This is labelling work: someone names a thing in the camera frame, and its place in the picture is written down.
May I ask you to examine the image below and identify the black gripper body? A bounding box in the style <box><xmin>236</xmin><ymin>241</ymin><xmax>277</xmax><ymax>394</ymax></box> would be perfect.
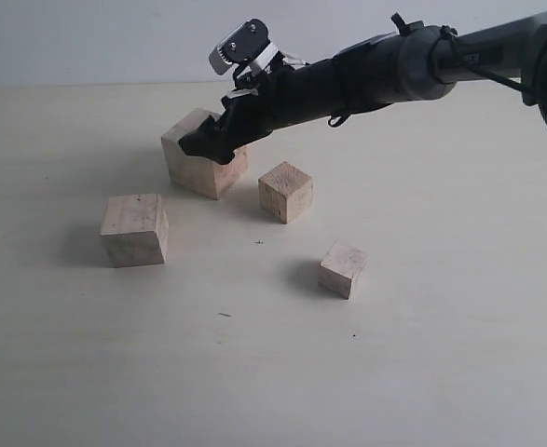
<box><xmin>217</xmin><ymin>59</ymin><xmax>347</xmax><ymax>148</ymax></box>

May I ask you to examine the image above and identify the third largest wooden cube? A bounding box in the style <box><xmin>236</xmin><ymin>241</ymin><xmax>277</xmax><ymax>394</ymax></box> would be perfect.
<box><xmin>258</xmin><ymin>161</ymin><xmax>313</xmax><ymax>224</ymax></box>

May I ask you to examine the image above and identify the second largest wooden cube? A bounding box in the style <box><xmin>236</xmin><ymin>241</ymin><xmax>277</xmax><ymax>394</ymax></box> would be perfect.
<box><xmin>100</xmin><ymin>193</ymin><xmax>169</xmax><ymax>268</ymax></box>

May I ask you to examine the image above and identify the smallest wooden cube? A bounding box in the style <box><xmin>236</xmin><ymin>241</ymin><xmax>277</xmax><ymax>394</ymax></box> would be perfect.
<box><xmin>318</xmin><ymin>241</ymin><xmax>367</xmax><ymax>300</ymax></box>

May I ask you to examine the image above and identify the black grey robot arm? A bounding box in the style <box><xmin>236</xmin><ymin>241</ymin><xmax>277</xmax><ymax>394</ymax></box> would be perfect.
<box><xmin>179</xmin><ymin>11</ymin><xmax>547</xmax><ymax>165</ymax></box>

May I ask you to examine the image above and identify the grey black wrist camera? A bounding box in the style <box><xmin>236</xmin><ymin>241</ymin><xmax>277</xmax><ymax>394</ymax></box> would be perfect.
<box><xmin>208</xmin><ymin>19</ymin><xmax>270</xmax><ymax>75</ymax></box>

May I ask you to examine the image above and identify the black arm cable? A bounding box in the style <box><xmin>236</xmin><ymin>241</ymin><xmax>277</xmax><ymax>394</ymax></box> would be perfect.
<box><xmin>390</xmin><ymin>12</ymin><xmax>526</xmax><ymax>94</ymax></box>

